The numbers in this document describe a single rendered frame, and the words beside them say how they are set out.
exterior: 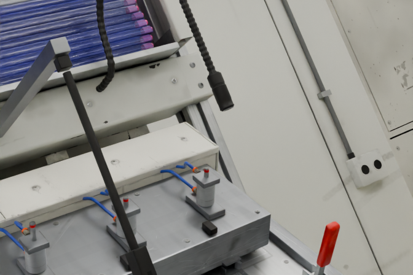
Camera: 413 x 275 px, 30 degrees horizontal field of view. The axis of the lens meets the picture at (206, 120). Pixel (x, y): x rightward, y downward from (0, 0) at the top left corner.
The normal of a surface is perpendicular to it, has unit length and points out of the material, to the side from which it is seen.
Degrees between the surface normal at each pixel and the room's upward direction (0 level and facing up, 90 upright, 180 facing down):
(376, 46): 90
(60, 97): 90
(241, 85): 90
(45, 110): 90
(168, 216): 44
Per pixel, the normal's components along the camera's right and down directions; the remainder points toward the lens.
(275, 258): 0.04, -0.87
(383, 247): 0.44, -0.30
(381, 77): -0.81, 0.26
